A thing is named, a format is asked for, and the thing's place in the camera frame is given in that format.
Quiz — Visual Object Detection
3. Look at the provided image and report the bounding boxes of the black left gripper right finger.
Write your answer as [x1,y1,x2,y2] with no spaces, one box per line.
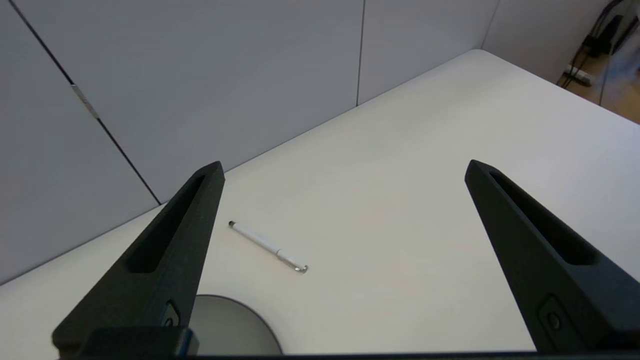
[464,159,640,353]

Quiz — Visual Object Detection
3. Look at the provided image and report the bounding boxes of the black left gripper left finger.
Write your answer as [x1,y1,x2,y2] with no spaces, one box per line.
[52,160,226,351]

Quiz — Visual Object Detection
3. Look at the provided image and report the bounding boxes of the white pen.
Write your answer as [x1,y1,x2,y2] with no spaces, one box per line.
[228,220,309,274]

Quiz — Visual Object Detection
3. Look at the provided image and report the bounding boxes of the gray round plate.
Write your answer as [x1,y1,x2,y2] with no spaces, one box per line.
[189,294,284,356]

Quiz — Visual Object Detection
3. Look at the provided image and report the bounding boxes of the white power strip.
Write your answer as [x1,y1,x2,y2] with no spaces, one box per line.
[561,64,594,89]

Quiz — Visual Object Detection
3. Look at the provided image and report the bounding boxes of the black floor cables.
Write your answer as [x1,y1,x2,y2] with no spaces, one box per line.
[580,0,640,57]

